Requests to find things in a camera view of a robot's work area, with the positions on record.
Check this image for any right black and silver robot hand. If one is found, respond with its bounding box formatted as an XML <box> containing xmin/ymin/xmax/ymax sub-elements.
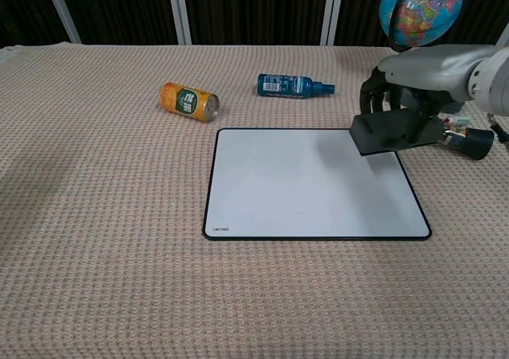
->
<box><xmin>359</xmin><ymin>44</ymin><xmax>498</xmax><ymax>147</ymax></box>

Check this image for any dark grey board eraser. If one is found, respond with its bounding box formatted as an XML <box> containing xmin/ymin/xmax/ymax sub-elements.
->
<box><xmin>349</xmin><ymin>107</ymin><xmax>429</xmax><ymax>156</ymax></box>

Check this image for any small globe on black stand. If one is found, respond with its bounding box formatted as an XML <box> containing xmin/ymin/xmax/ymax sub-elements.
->
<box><xmin>379</xmin><ymin>0</ymin><xmax>464</xmax><ymax>53</ymax></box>

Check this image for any small glass bottle black cap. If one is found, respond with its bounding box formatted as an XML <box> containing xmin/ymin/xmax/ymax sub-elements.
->
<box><xmin>441</xmin><ymin>115</ymin><xmax>495</xmax><ymax>161</ymax></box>

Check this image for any blue spray bottle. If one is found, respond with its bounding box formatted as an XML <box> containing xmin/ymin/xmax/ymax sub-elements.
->
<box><xmin>256</xmin><ymin>73</ymin><xmax>336</xmax><ymax>100</ymax></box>

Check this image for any white erasable writing board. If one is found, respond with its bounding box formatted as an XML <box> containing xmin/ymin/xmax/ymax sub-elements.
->
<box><xmin>202</xmin><ymin>127</ymin><xmax>433</xmax><ymax>241</ymax></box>

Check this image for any orange drink can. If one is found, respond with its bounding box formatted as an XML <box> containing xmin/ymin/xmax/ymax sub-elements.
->
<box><xmin>158</xmin><ymin>82</ymin><xmax>220</xmax><ymax>123</ymax></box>

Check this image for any beige waffle-weave tablecloth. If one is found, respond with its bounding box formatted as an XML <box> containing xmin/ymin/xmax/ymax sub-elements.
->
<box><xmin>0</xmin><ymin>42</ymin><xmax>509</xmax><ymax>359</ymax></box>

